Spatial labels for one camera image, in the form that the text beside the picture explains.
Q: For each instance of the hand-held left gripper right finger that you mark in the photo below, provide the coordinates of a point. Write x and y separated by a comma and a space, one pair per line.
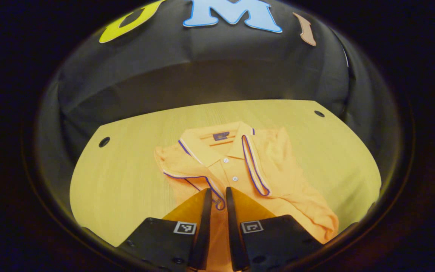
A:
233, 234

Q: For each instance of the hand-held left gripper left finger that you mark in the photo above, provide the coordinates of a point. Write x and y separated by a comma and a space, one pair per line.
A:
202, 230

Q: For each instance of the orange polo T-shirt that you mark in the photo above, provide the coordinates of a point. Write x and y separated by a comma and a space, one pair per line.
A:
278, 170

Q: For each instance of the black table grommet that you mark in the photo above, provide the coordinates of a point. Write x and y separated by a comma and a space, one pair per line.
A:
104, 142
319, 113

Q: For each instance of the black backdrop cloth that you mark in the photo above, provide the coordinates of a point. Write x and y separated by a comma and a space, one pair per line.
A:
202, 71

